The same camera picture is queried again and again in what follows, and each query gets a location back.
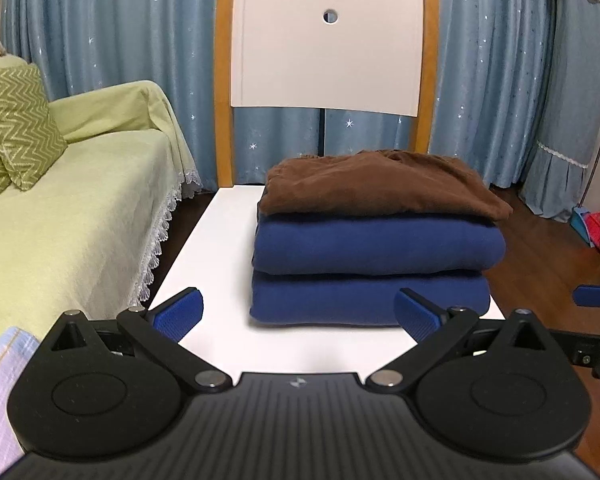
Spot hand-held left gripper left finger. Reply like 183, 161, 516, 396
36, 287, 234, 392

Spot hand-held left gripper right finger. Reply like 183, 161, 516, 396
364, 288, 564, 392

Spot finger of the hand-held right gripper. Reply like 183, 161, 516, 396
549, 329, 600, 369
572, 283, 600, 307

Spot brown pants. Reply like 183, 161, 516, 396
257, 148, 515, 222

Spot folded dark blue garment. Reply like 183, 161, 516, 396
252, 211, 507, 277
249, 268, 491, 329

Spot green covered sofa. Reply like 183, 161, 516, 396
0, 55, 203, 362

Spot plaid blanket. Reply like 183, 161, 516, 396
0, 326, 41, 467

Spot blue lace-trimmed cloth cover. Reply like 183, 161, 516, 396
522, 0, 600, 224

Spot blue star curtain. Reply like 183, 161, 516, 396
0, 0, 325, 194
322, 0, 557, 189

